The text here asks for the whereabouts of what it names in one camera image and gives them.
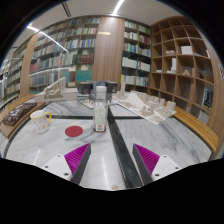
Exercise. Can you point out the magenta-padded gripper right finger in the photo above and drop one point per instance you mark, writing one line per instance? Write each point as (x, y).
(146, 159)

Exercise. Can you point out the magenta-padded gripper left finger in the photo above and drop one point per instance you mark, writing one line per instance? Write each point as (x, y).
(78, 159)

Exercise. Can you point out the clear plastic drink bottle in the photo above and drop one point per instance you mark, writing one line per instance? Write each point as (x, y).
(100, 113)

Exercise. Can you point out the flat round red coaster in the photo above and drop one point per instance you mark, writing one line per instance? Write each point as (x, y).
(73, 131)

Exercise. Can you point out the white city block model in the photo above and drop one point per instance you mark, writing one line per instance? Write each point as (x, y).
(146, 106)

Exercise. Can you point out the small white model with red details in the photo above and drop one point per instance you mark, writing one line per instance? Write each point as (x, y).
(87, 102)

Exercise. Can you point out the curved wooden bench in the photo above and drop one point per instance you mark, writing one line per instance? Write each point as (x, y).
(196, 128)

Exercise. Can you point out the white architectural ramp model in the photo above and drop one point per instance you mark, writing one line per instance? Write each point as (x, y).
(55, 93)

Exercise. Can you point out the dark grey building model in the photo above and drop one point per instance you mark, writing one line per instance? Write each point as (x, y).
(86, 87)

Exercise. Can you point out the brown relief model on board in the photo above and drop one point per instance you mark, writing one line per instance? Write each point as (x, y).
(16, 115)

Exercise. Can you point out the wooden cubby shelf unit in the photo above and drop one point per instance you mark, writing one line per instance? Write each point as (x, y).
(183, 66)

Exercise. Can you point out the narrow wooden bookshelf with books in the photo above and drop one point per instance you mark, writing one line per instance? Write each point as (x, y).
(135, 56)

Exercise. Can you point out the distant bookshelf row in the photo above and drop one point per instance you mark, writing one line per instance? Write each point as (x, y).
(13, 76)

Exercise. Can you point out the large wooden bookshelf with books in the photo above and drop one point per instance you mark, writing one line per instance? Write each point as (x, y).
(66, 50)

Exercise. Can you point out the ceiling light strip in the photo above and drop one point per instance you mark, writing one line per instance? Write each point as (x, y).
(118, 7)

